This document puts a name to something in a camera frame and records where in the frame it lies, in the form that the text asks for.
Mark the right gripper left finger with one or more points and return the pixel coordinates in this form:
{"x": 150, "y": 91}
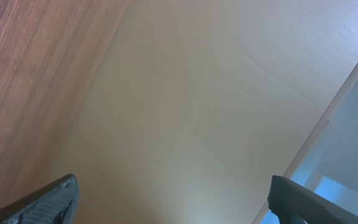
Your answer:
{"x": 55, "y": 203}

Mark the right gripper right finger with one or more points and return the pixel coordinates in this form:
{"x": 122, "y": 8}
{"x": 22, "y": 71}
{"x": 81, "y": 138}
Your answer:
{"x": 292, "y": 203}

